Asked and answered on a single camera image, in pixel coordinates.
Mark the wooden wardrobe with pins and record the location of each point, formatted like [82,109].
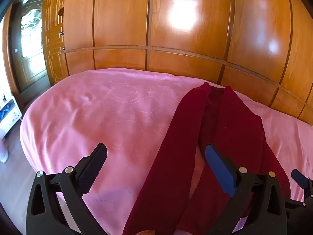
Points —
[190,29]

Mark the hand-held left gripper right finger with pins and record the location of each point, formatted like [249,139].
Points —
[220,169]

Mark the wooden door with glass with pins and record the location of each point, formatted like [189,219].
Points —
[29,41]

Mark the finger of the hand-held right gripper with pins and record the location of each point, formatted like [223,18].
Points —
[299,179]

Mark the pink bed blanket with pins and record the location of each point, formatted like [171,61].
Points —
[97,115]

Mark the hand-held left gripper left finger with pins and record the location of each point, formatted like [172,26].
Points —
[94,166]

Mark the dark red garment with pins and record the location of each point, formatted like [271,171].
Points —
[185,127]

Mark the white low cabinet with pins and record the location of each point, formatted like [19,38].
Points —
[8,113]

